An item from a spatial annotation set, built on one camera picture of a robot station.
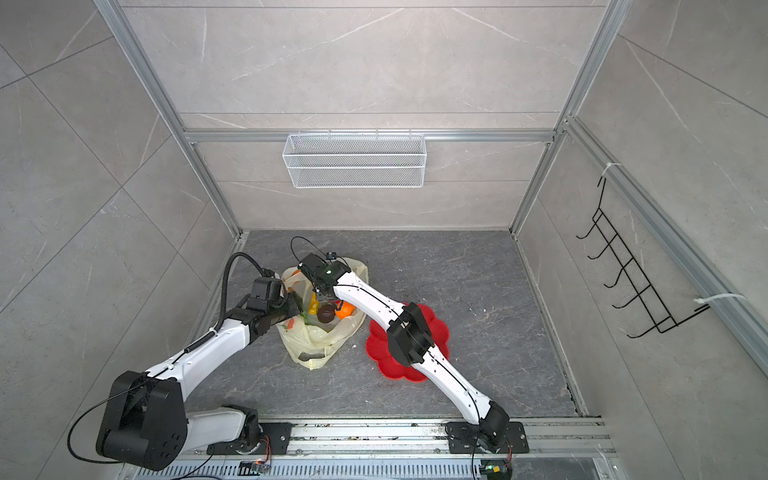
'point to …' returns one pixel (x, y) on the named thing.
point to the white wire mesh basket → (354, 161)
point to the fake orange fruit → (345, 311)
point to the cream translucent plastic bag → (313, 343)
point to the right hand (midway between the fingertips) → (331, 289)
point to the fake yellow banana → (314, 304)
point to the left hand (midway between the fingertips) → (295, 295)
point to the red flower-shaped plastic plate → (379, 348)
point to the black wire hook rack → (659, 313)
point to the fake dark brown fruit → (326, 313)
